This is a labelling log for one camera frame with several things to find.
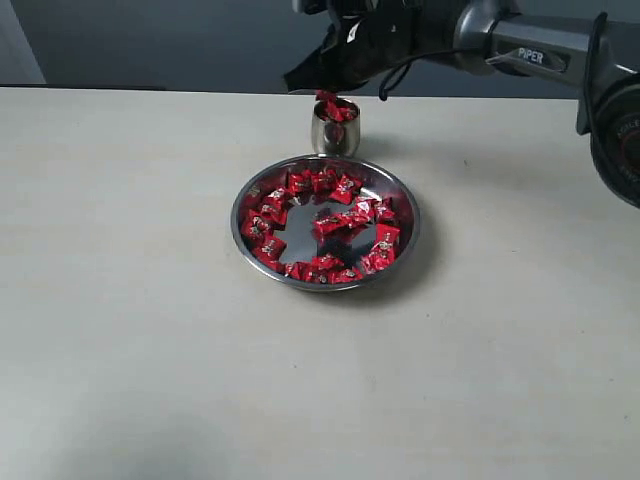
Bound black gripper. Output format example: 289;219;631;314
283;1;424;93

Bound red candy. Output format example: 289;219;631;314
372;197;396;225
313;211;361;237
315;90;337;117
241;210;273;243
319;103;358;123
329;174;362;205
252;235;287;261
329;267;364;284
359;251;395;275
372;223;401;261

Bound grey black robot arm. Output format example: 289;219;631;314
283;1;639;206

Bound small stainless steel cup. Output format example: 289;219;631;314
311;98;361;157

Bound round stainless steel plate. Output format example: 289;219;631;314
230;155;420;292

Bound black cable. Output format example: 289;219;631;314
377;47;471;102

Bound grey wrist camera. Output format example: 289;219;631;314
291;0;327;15

